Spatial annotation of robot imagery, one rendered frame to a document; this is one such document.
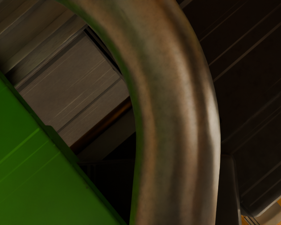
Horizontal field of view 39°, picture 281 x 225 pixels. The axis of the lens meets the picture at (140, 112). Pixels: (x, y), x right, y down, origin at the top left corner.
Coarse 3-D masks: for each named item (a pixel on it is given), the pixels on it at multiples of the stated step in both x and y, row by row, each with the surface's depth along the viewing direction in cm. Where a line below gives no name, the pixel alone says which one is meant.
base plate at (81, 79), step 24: (72, 48) 59; (48, 72) 60; (72, 72) 64; (96, 72) 70; (24, 96) 61; (48, 96) 65; (72, 96) 71; (96, 96) 77; (120, 96) 84; (48, 120) 71; (72, 120) 78; (96, 120) 85
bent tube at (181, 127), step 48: (96, 0) 13; (144, 0) 13; (144, 48) 13; (192, 48) 13; (144, 96) 13; (192, 96) 13; (144, 144) 13; (192, 144) 13; (144, 192) 13; (192, 192) 13
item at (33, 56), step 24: (0, 0) 24; (24, 0) 24; (48, 0) 24; (0, 24) 23; (24, 24) 24; (48, 24) 23; (72, 24) 23; (0, 48) 24; (24, 48) 23; (48, 48) 23; (24, 72) 23
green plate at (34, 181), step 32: (0, 96) 21; (0, 128) 21; (32, 128) 21; (0, 160) 21; (32, 160) 21; (64, 160) 21; (0, 192) 21; (32, 192) 21; (64, 192) 21; (96, 192) 21; (0, 224) 21; (32, 224) 21; (64, 224) 21; (96, 224) 21
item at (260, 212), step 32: (192, 0) 30; (224, 0) 29; (256, 0) 28; (224, 32) 28; (256, 32) 28; (224, 64) 28; (256, 64) 27; (224, 96) 27; (256, 96) 27; (224, 128) 27; (256, 128) 26; (256, 160) 26; (256, 192) 25
